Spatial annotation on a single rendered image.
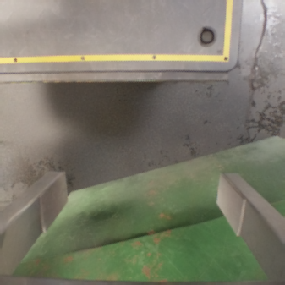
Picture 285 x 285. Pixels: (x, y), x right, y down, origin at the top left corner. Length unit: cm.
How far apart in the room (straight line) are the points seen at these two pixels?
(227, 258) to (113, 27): 47
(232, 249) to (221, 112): 62
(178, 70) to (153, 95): 33
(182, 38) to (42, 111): 62
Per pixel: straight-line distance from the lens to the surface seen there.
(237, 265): 31
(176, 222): 52
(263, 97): 92
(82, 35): 51
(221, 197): 17
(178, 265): 32
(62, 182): 17
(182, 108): 82
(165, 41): 49
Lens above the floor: 80
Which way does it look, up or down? 76 degrees down
